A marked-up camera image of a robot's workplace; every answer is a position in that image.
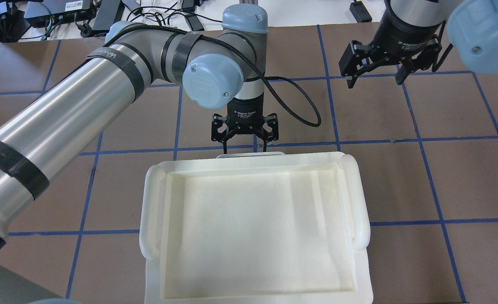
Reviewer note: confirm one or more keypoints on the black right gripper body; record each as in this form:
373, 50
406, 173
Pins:
405, 34

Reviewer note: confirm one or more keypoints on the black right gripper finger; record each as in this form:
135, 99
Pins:
355, 61
424, 60

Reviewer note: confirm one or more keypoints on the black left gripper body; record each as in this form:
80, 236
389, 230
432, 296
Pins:
245, 110

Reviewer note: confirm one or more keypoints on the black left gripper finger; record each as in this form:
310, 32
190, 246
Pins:
267, 136
223, 137

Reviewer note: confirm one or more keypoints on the white metal drawer handle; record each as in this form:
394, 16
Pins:
249, 154

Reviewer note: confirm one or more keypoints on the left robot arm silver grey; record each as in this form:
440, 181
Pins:
39, 142

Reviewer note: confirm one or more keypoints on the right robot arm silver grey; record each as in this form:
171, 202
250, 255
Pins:
470, 27

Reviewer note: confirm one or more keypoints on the white foam tray box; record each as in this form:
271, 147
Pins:
284, 229

